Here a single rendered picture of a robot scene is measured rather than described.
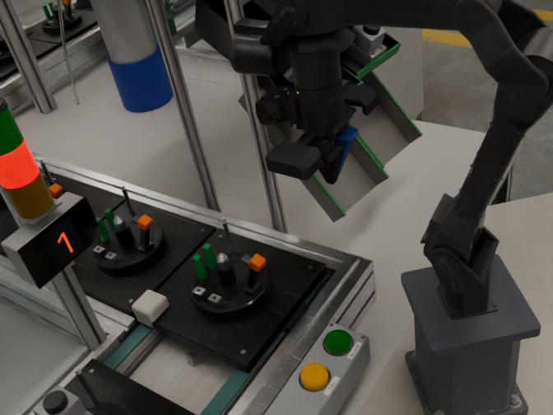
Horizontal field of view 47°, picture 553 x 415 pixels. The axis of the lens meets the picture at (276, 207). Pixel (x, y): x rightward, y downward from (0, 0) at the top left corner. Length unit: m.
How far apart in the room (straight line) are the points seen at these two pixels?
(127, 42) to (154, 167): 0.38
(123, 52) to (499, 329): 1.31
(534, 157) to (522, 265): 1.78
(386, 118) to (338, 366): 0.56
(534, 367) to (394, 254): 0.34
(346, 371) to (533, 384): 0.30
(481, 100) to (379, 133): 2.14
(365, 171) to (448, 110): 2.13
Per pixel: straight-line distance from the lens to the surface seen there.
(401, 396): 1.06
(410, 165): 1.49
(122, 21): 1.82
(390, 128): 1.32
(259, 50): 0.77
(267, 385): 0.98
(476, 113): 3.30
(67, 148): 1.87
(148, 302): 1.09
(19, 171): 0.85
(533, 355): 1.12
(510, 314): 0.90
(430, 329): 0.88
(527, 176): 2.89
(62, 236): 0.92
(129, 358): 1.10
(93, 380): 1.05
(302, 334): 1.02
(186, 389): 1.05
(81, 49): 2.28
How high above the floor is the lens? 1.74
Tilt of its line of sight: 38 degrees down
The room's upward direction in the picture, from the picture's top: 12 degrees counter-clockwise
